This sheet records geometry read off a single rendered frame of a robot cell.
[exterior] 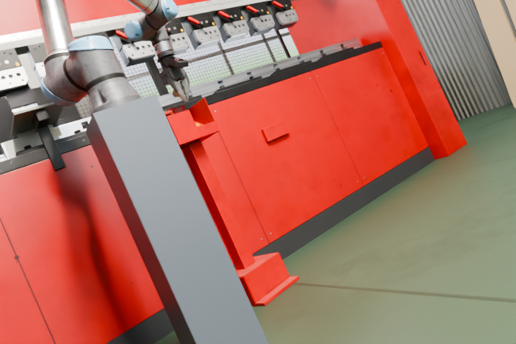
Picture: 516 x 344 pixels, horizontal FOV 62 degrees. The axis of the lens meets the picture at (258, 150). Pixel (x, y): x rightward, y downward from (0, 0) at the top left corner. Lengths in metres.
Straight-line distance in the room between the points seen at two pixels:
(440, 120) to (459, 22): 1.76
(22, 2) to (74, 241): 1.06
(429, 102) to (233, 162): 1.49
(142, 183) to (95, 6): 1.28
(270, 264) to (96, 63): 0.98
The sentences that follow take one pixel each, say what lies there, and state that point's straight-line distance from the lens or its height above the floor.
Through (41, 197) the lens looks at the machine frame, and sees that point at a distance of 1.82.
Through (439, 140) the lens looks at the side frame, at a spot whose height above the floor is 0.12.
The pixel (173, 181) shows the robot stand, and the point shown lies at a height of 0.53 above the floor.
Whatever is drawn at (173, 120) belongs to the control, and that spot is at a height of 0.76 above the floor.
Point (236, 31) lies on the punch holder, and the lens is 2.52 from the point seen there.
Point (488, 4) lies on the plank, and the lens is 4.19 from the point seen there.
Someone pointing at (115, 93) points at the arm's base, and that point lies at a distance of 1.25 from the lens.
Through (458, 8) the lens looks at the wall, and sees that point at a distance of 4.66.
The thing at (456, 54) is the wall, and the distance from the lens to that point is 4.74.
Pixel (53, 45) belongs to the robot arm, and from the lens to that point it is 1.46.
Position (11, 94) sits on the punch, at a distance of 2.07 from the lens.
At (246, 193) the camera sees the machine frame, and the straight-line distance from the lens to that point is 2.09.
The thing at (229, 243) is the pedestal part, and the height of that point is 0.23.
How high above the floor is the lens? 0.49
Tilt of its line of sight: 1 degrees up
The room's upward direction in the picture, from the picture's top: 25 degrees counter-clockwise
